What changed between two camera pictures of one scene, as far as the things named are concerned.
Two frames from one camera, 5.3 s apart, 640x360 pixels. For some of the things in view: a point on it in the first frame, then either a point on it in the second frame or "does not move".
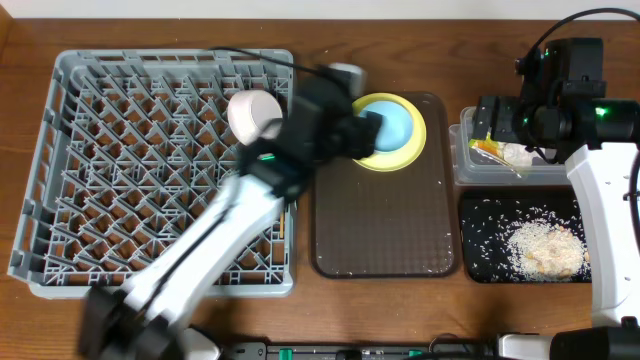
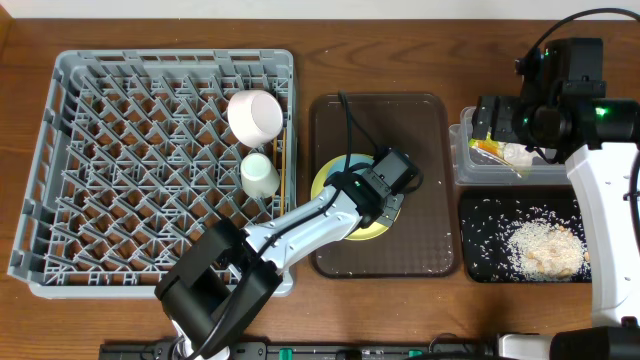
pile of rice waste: x=548 y=249 does not move
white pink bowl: x=249 y=110 does not move
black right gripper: x=507 y=108 does not move
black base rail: x=263 y=351 does not move
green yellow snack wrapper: x=493 y=148 does not move
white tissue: x=518 y=155 does not move
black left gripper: x=364 y=135 → x=388 y=214
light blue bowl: x=396 y=125 → x=355 y=159
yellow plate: x=389 y=161 → x=368 y=232
